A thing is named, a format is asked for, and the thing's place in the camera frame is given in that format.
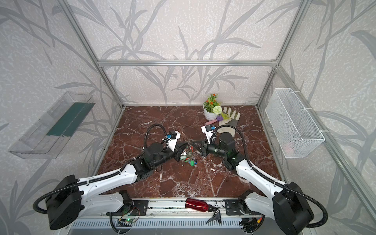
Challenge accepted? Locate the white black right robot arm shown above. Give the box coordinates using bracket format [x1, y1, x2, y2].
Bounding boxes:
[192, 133, 314, 235]

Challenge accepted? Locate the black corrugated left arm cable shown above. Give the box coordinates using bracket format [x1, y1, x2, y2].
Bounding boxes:
[33, 123, 168, 214]

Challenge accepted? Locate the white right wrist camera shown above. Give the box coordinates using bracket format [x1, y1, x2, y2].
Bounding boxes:
[201, 124, 215, 145]

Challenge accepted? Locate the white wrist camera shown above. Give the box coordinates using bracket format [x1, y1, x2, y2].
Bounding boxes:
[165, 131, 181, 151]
[201, 124, 215, 145]

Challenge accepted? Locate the clear plastic wall shelf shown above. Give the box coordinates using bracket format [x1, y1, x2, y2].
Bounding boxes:
[9, 92, 96, 159]

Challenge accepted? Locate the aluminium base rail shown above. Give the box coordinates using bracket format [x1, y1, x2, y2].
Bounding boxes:
[68, 193, 309, 234]

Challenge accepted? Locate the white wire mesh basket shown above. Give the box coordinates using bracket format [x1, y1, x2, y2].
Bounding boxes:
[265, 88, 325, 159]

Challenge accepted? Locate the beige grey garden glove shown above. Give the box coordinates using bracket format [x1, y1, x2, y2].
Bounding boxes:
[217, 107, 241, 137]

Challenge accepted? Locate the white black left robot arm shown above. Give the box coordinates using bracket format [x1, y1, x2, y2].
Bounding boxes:
[33, 142, 188, 230]

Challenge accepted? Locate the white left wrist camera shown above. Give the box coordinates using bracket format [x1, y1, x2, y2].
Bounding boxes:
[165, 131, 181, 151]

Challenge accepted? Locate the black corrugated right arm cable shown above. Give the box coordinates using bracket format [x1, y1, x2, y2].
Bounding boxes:
[212, 124, 329, 228]

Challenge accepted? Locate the red spray bottle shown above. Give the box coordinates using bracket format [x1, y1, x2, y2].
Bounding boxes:
[185, 198, 217, 212]

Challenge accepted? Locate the white flower pot with plant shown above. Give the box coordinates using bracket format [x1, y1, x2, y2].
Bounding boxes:
[203, 94, 223, 121]

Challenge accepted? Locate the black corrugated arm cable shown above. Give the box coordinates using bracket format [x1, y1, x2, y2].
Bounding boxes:
[212, 124, 329, 228]
[33, 123, 168, 214]

